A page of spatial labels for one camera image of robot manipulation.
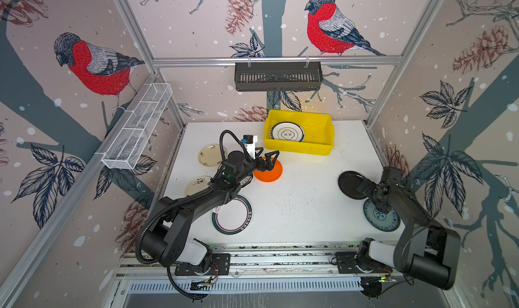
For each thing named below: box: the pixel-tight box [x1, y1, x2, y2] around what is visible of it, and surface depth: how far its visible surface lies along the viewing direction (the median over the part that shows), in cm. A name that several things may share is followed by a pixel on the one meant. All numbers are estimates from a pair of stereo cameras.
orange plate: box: [253, 160, 284, 184], surface depth 98 cm
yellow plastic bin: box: [264, 109, 335, 157], surface depth 116 cm
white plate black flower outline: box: [270, 121, 305, 142], surface depth 116 cm
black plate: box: [337, 170, 368, 200], surface depth 94 cm
